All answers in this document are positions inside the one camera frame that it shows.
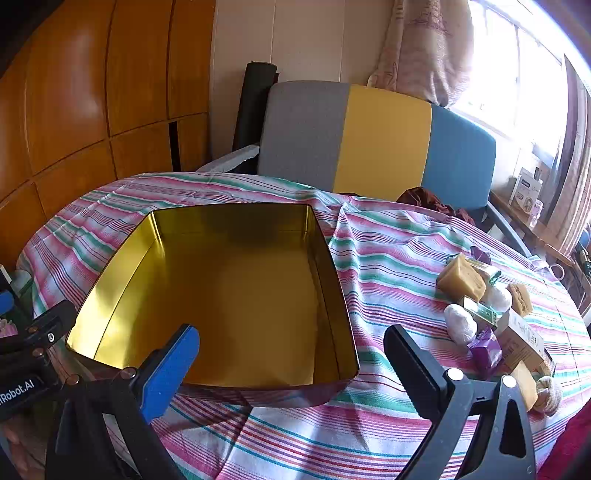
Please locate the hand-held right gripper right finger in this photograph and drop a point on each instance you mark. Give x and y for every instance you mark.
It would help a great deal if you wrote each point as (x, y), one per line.
(411, 364)

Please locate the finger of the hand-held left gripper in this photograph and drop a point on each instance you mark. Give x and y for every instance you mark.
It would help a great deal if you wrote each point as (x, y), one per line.
(4, 302)
(55, 318)

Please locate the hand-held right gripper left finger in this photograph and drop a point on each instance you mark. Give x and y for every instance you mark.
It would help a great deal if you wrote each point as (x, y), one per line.
(171, 374)

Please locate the white ball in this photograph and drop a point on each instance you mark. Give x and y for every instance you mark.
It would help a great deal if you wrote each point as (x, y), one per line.
(496, 297)
(459, 323)

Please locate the purple candy packet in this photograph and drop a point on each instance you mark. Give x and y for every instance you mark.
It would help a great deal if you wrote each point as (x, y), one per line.
(478, 254)
(485, 350)

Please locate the green label box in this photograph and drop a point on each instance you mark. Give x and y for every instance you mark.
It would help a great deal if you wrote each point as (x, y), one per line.
(482, 267)
(480, 314)

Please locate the large bread piece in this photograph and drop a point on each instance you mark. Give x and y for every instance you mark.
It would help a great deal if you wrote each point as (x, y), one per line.
(461, 279)

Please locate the gold metal tin box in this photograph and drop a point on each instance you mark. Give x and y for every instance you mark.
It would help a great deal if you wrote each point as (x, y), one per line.
(240, 300)

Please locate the beige carton box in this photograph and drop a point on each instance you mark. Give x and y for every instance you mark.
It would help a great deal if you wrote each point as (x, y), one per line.
(521, 344)

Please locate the small bread piece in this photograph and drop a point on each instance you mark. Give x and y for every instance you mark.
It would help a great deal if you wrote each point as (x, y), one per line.
(519, 297)

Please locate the knitted sock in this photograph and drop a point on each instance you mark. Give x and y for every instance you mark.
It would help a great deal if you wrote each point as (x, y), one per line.
(549, 392)

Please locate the striped tablecloth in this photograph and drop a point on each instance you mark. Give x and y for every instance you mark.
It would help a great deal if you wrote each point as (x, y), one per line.
(392, 277)

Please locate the dark red cloth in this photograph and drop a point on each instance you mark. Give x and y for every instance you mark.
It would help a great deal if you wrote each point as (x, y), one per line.
(429, 201)

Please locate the wooden shelf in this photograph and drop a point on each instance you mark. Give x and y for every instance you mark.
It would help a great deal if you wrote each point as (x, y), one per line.
(535, 230)

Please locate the white box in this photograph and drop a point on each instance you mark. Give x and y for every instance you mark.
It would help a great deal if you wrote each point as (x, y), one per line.
(526, 187)

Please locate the wooden wardrobe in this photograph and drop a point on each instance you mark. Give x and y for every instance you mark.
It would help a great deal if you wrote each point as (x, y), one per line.
(92, 92)

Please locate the grey yellow blue sofa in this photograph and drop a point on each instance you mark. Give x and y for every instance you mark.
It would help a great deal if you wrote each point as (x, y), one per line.
(383, 138)

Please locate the striped side curtain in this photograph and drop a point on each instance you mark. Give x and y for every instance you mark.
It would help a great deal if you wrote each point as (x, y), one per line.
(577, 175)

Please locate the black rolled mat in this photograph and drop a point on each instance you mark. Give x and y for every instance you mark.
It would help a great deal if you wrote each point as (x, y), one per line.
(254, 106)

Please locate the window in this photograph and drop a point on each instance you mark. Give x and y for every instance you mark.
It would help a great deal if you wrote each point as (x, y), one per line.
(508, 69)

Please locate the pink patterned curtain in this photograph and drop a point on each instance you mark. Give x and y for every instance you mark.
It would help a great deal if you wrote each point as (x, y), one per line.
(415, 46)

